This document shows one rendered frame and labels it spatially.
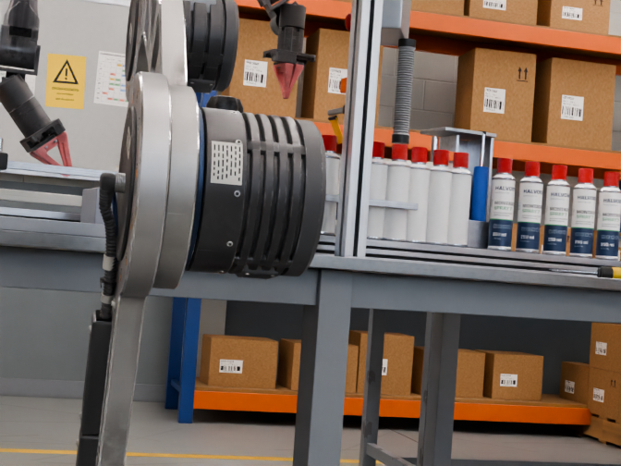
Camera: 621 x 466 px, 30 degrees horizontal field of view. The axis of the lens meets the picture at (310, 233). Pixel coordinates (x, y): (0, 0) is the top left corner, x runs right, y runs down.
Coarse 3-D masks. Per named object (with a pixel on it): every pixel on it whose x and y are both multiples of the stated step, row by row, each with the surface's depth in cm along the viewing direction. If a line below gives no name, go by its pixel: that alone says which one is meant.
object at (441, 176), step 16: (448, 160) 249; (432, 176) 248; (448, 176) 248; (432, 192) 247; (448, 192) 248; (432, 208) 247; (448, 208) 248; (432, 224) 247; (448, 224) 249; (432, 240) 247
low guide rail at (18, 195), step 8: (0, 192) 213; (8, 192) 214; (16, 192) 214; (24, 192) 215; (32, 192) 216; (40, 192) 216; (8, 200) 214; (16, 200) 214; (24, 200) 215; (32, 200) 216; (40, 200) 216; (48, 200) 217; (56, 200) 218; (64, 200) 218; (72, 200) 219; (80, 200) 219
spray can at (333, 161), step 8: (328, 136) 236; (328, 144) 236; (328, 152) 236; (328, 160) 235; (336, 160) 236; (328, 168) 235; (336, 168) 236; (328, 176) 235; (336, 176) 236; (328, 184) 235; (336, 184) 236; (328, 192) 235; (336, 192) 236; (328, 208) 235; (328, 216) 235; (328, 224) 235; (328, 232) 235
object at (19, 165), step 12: (12, 168) 207; (24, 168) 207; (36, 168) 208; (48, 168) 209; (60, 168) 210; (72, 168) 211; (84, 168) 212; (372, 204) 238; (384, 204) 239; (396, 204) 240; (408, 204) 241
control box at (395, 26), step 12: (384, 0) 225; (396, 0) 225; (408, 0) 237; (384, 12) 225; (396, 12) 225; (408, 12) 238; (384, 24) 225; (396, 24) 225; (408, 24) 240; (384, 36) 233; (396, 36) 232
